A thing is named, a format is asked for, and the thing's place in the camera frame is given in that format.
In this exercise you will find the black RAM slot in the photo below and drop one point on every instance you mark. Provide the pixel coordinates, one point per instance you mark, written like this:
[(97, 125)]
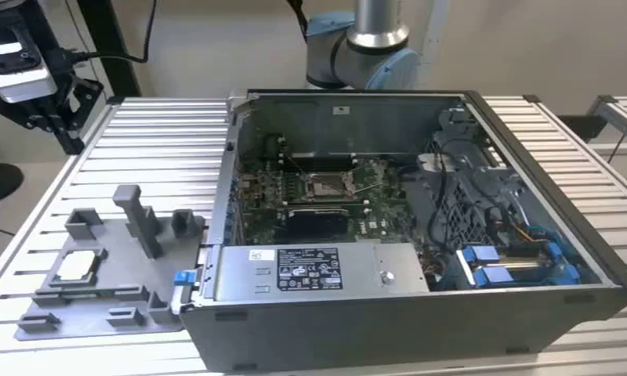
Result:
[(319, 158), (324, 202)]

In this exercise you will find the thin metal locking lever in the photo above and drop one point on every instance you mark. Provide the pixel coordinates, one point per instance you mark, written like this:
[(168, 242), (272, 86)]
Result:
[(369, 187), (296, 163)]

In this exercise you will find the grey plastic parts rack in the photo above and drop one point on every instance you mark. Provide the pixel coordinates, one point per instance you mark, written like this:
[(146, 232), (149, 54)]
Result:
[(114, 243)]

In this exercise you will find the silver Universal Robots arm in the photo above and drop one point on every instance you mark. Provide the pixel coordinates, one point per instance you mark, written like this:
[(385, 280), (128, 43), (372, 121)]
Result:
[(376, 23)]

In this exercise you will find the silver square CPU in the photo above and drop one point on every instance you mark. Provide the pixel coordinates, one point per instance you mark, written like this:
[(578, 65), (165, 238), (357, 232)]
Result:
[(78, 266)]

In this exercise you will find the black graphics card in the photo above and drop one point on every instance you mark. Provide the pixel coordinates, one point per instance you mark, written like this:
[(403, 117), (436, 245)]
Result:
[(316, 225)]

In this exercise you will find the dark open PC case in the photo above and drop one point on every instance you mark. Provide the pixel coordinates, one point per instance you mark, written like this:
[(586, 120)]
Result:
[(344, 333)]

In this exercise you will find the black upright pole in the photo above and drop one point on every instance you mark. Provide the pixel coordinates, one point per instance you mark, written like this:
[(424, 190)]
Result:
[(117, 47)]

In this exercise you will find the green RAM stick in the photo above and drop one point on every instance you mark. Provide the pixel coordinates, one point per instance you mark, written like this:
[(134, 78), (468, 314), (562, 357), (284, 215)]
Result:
[(90, 291)]

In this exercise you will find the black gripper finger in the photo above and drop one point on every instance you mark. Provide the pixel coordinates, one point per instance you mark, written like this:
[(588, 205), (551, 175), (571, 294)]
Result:
[(90, 98), (36, 113)]

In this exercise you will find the grey plastic drive cage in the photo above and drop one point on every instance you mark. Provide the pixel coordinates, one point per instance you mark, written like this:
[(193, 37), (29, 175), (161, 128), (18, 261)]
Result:
[(464, 219)]

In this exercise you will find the silver power supply unit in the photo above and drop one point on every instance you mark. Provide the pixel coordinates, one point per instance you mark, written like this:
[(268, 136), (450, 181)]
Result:
[(240, 270)]

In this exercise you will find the blue disk carrier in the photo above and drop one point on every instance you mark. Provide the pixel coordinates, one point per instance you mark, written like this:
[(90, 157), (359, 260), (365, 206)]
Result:
[(479, 254), (492, 276)]

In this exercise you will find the metal slat side table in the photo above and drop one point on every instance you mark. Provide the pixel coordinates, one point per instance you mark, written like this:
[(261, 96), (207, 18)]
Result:
[(622, 113)]

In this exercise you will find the green motherboard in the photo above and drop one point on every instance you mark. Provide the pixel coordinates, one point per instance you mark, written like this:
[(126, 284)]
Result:
[(384, 213)]

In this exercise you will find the blue plastic bay bracket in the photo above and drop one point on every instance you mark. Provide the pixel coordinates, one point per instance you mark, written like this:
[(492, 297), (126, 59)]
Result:
[(562, 260)]

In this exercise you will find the CPU socket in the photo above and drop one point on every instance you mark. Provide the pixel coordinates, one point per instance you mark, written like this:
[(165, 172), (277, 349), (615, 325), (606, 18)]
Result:
[(324, 186)]

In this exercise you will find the blue case latch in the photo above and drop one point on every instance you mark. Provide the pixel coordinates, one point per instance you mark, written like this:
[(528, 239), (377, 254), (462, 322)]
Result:
[(183, 279)]

